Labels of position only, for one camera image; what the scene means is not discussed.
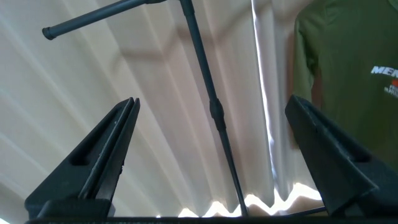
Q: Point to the beige curtain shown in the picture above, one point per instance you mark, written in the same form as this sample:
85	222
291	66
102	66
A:
77	77

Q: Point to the black clothes rack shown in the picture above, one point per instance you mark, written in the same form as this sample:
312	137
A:
201	56

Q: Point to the green long-sleeved shirt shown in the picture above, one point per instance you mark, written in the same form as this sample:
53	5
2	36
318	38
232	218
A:
348	46

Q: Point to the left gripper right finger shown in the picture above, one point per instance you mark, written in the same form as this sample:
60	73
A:
342	174

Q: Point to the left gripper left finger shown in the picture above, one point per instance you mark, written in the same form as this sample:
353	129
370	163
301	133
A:
93	161

